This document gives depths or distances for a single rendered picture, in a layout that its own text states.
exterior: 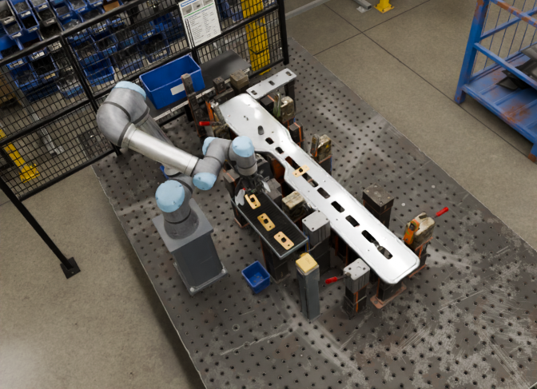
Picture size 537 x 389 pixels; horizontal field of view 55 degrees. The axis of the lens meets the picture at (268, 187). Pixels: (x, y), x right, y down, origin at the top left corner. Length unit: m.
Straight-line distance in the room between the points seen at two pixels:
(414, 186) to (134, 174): 1.57
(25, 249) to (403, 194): 2.59
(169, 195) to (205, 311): 0.66
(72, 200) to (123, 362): 1.38
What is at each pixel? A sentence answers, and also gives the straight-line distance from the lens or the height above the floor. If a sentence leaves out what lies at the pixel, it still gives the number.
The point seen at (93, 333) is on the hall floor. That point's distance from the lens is 3.45.
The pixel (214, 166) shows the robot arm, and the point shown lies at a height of 1.51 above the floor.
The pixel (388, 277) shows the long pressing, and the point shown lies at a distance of 2.17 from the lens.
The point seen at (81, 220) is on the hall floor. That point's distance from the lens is 3.96.
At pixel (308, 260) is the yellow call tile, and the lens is 2.02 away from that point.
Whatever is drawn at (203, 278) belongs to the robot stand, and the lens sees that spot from 2.50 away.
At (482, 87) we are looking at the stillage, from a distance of 4.28.
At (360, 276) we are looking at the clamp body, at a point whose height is 1.05.
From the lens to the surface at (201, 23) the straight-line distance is 3.02.
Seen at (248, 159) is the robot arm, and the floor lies 1.49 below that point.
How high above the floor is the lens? 2.90
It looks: 51 degrees down
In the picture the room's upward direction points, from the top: 10 degrees counter-clockwise
